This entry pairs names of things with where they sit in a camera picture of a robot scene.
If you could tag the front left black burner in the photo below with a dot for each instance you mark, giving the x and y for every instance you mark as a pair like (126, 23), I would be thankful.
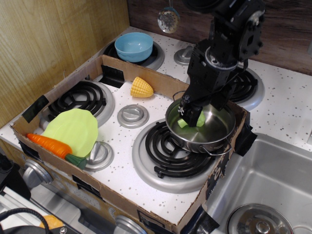
(87, 95)

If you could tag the steel lid in sink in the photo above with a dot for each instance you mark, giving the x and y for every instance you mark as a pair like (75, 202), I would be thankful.
(257, 219)

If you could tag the silver oven knob left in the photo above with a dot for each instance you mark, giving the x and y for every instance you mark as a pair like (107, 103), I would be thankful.
(35, 174)

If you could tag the hanging slotted spoon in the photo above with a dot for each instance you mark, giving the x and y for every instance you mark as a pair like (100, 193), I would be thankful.
(168, 19)

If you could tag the orange toy carrot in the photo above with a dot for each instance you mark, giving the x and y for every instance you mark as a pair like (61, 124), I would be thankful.
(58, 148)

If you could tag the silver stove knob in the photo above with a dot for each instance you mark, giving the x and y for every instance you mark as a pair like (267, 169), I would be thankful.
(100, 157)
(183, 56)
(133, 116)

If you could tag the silver oven knob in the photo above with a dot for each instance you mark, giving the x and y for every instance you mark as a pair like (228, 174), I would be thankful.
(35, 174)
(125, 225)

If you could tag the back silver stove knob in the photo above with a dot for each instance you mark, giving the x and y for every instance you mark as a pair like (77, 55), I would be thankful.
(183, 56)

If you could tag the orange object bottom left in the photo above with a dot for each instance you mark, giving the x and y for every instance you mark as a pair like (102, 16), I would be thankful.
(53, 222)

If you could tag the front right black burner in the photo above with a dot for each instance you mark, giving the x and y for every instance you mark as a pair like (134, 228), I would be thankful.
(164, 165)

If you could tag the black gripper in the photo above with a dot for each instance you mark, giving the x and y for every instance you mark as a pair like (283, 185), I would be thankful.
(219, 54)

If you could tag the silver oven knob right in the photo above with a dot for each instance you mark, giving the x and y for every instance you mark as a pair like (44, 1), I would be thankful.
(125, 225)

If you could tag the back right black burner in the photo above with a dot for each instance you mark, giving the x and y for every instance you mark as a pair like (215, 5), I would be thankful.
(246, 85)

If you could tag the light green plastic plate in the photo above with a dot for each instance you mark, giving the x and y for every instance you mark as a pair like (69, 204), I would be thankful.
(77, 128)

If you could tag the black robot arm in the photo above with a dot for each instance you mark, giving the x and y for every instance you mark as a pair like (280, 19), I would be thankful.
(234, 37)

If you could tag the black burner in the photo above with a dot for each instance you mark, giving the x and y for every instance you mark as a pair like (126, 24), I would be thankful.
(154, 61)
(246, 85)
(87, 95)
(164, 165)

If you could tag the cardboard fence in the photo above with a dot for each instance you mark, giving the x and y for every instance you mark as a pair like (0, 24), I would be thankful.
(119, 186)

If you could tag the yellow toy corn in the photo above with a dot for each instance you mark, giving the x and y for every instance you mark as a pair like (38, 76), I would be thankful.
(141, 89)

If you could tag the steel sink basin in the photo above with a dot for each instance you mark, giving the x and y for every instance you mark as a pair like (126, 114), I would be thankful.
(272, 173)

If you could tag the blue plastic bowl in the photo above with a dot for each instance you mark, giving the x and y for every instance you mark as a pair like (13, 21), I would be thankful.
(134, 47)

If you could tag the small steel pan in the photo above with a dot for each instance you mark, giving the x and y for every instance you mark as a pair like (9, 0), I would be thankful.
(212, 138)

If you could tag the front silver stove knob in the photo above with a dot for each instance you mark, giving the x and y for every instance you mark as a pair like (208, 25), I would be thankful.
(100, 157)

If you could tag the green toy broccoli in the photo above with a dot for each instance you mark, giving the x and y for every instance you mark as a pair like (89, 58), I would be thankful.
(200, 121)

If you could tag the centre silver stove knob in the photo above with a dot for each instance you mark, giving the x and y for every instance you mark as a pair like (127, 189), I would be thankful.
(133, 116)

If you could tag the back left black burner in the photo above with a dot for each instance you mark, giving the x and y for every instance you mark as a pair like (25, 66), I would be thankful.
(154, 61)

